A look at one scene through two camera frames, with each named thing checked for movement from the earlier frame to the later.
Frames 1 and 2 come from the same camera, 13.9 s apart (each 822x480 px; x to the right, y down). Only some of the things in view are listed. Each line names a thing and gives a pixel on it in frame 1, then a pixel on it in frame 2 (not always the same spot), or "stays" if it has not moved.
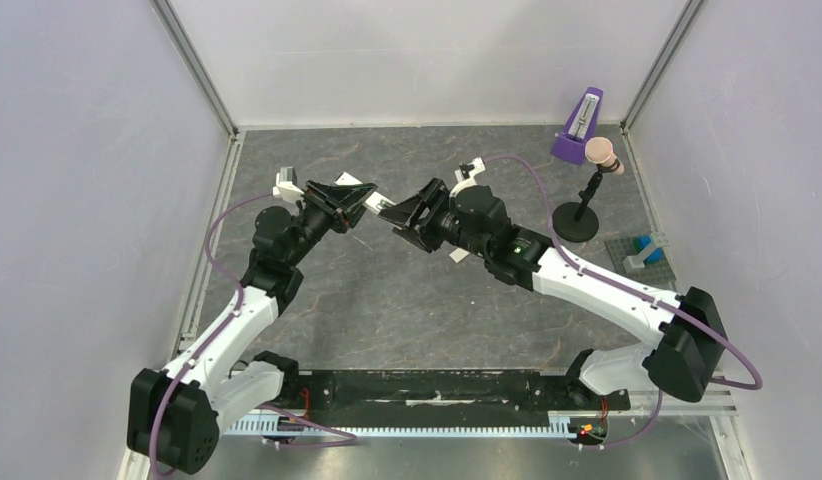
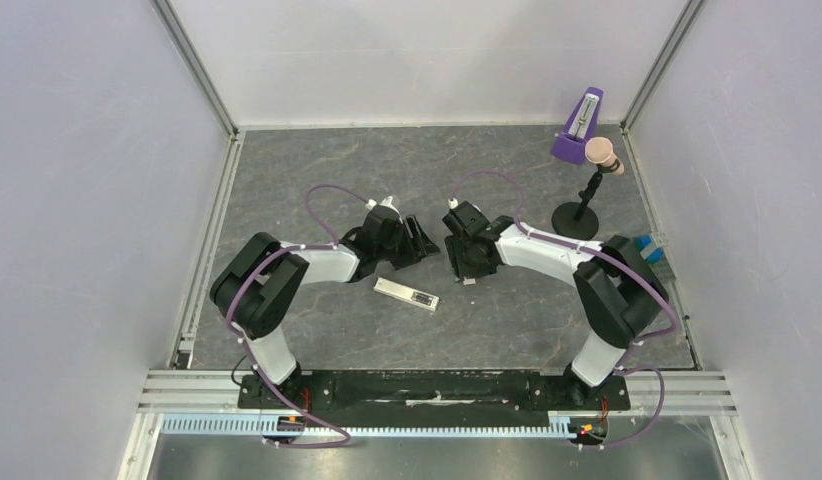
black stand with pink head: (578, 221) stays
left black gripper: (341, 204) to (417, 250)
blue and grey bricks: (645, 254) stays
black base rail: (442, 392) stays
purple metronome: (580, 126) stays
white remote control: (375, 202) to (399, 290)
